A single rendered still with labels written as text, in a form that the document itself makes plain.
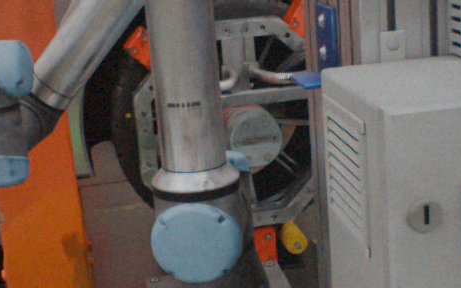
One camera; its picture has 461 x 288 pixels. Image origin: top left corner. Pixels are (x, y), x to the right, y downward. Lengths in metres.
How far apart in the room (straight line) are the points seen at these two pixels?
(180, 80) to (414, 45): 0.31
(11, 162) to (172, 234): 0.24
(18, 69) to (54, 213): 0.68
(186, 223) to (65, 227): 0.72
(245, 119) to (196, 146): 0.98
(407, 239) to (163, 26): 0.47
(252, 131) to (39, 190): 0.57
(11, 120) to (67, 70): 0.13
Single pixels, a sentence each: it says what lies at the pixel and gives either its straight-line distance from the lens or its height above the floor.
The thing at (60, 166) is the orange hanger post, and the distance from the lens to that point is 1.76.
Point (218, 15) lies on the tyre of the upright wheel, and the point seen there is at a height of 1.13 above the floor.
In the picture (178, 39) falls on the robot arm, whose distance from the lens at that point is 1.07.
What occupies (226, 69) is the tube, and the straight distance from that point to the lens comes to 2.16.
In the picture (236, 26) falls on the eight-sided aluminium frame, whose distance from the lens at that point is 2.17.
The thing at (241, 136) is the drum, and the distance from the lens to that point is 2.08.
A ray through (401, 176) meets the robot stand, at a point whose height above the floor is 1.17.
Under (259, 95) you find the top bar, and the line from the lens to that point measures 2.02.
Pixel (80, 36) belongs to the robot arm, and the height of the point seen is 1.24.
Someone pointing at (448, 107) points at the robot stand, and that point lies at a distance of 0.72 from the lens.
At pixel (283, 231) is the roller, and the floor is 0.53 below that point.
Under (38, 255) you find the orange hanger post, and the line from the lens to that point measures 1.82.
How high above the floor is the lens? 1.40
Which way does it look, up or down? 15 degrees down
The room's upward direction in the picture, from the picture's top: 5 degrees counter-clockwise
